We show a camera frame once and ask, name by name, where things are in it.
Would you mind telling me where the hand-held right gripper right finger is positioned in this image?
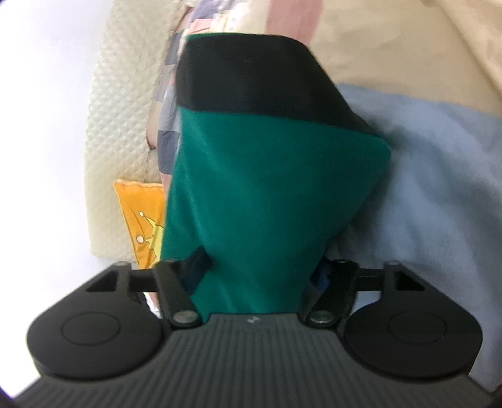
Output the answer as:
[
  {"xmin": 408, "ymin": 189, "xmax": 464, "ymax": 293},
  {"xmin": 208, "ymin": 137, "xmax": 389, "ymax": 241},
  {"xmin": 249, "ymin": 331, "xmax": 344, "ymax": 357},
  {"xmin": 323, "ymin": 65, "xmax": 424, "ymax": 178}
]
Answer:
[{"xmin": 302, "ymin": 257, "xmax": 428, "ymax": 329}]

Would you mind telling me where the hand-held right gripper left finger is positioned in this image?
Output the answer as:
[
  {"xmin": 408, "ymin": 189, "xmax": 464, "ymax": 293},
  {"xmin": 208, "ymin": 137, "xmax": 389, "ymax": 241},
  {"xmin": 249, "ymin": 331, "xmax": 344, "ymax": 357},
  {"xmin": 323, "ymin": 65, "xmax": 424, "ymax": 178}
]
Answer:
[{"xmin": 84, "ymin": 246, "xmax": 214, "ymax": 329}]

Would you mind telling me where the green sweatshirt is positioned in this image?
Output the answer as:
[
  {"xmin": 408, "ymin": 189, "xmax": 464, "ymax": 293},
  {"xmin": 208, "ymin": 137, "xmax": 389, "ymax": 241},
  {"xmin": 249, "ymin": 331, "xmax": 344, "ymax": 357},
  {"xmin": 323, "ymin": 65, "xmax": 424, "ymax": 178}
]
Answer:
[{"xmin": 159, "ymin": 33, "xmax": 393, "ymax": 314}]

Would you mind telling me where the yellow crown pillow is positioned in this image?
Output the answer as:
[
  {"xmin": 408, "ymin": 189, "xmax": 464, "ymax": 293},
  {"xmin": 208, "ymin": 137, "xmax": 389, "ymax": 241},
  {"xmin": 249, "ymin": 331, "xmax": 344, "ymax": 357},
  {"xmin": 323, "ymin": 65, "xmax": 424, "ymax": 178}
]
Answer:
[{"xmin": 114, "ymin": 180, "xmax": 167, "ymax": 269}]

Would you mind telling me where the patchwork quilt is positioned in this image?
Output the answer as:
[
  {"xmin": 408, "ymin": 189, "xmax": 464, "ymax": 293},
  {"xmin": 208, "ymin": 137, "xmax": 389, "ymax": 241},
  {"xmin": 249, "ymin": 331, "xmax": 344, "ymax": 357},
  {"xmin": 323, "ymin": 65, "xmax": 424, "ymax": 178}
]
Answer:
[{"xmin": 184, "ymin": 0, "xmax": 502, "ymax": 393}]

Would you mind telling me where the patchwork pillow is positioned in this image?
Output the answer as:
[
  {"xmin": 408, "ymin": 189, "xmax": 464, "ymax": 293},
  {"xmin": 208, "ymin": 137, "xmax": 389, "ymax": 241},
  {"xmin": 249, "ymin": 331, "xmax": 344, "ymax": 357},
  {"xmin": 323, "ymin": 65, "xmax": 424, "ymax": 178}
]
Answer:
[{"xmin": 146, "ymin": 8, "xmax": 188, "ymax": 175}]

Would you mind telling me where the cream quilted headboard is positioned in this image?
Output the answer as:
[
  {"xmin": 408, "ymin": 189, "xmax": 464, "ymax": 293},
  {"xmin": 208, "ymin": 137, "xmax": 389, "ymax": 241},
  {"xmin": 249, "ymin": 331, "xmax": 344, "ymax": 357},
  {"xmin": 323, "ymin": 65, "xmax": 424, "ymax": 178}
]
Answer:
[{"xmin": 84, "ymin": 0, "xmax": 197, "ymax": 260}]

